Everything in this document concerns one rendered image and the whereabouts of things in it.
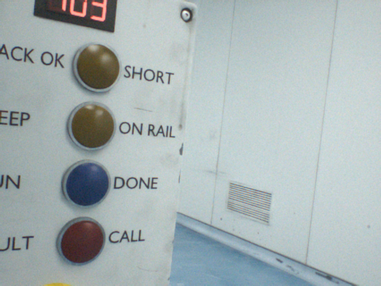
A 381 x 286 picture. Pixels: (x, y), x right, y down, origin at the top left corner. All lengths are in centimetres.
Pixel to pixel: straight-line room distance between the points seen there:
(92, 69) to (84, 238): 10
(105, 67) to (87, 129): 4
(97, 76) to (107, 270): 13
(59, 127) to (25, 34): 6
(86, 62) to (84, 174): 7
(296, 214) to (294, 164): 41
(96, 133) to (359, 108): 304
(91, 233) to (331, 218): 313
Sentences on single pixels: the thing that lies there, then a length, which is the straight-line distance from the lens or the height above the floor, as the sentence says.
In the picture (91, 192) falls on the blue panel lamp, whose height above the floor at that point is 108.
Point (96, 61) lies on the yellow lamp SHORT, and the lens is 26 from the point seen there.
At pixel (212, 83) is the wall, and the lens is 438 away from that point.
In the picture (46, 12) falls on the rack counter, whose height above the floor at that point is 118.
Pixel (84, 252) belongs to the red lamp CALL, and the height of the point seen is 104.
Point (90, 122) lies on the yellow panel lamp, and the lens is 26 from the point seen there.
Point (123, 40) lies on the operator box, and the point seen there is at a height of 117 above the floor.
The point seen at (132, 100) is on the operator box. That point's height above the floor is 114.
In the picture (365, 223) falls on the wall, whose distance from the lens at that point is 321.
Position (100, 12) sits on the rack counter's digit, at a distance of 27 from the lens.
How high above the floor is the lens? 113
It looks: 3 degrees down
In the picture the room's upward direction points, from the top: 6 degrees clockwise
